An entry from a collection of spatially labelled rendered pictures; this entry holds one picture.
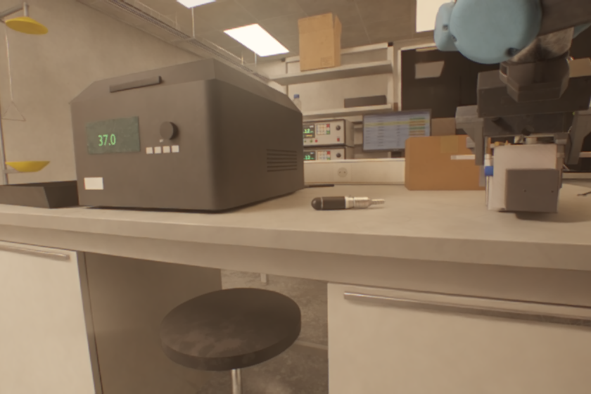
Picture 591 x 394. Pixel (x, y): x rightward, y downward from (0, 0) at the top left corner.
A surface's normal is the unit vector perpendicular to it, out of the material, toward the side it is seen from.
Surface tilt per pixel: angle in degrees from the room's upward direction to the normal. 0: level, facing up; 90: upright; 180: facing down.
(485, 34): 127
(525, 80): 40
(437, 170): 90
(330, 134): 90
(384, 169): 90
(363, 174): 90
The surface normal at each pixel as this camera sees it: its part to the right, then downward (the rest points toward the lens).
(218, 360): 0.06, 0.11
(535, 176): -0.54, 0.11
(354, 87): -0.36, 0.11
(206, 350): -0.06, -0.84
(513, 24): -0.66, 0.66
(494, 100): -0.40, 0.72
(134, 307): 0.93, 0.01
